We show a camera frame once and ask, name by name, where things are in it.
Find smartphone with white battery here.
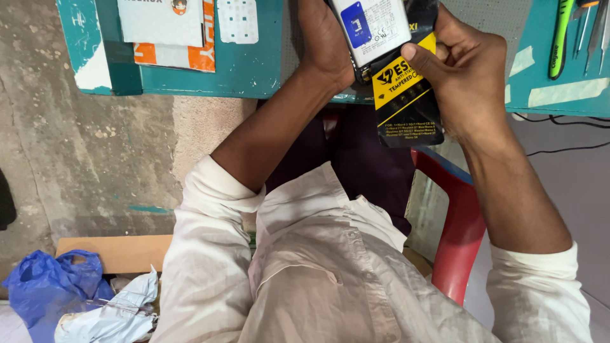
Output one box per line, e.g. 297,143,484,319
328,0,413,85

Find short white tape strip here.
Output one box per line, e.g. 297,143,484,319
508,45,536,78

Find blue plastic bag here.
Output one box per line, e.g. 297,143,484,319
2,249,116,343

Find person's right hand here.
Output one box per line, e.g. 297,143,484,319
400,3,508,144

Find green toothbrush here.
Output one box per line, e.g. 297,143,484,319
547,0,576,81

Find dark cloth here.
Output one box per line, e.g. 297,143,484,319
0,168,18,232

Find long white tape strip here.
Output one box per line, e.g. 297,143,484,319
527,77,610,109

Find white perforated sheet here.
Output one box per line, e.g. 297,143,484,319
216,0,260,45

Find person's white shirt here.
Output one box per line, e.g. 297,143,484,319
150,154,594,343

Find brown cardboard piece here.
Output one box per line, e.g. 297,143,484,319
55,234,175,275

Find black yellow screen protector packet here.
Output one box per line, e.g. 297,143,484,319
371,0,445,148

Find red plastic chair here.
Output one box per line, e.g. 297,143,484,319
411,146,487,306

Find orange white box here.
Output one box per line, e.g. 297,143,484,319
133,0,216,73

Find person's left hand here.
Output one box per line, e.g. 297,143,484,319
298,0,356,94

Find white card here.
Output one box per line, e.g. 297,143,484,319
117,0,205,49

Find black cable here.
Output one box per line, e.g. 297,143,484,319
526,140,610,157
512,112,610,130

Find white plastic bag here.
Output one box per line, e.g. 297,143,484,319
54,266,160,343

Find thin metal tweezers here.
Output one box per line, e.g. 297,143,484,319
574,6,592,61

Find dark metal tweezers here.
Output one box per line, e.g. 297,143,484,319
583,0,610,76

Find person's dark trousers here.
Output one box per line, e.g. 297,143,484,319
264,102,416,237

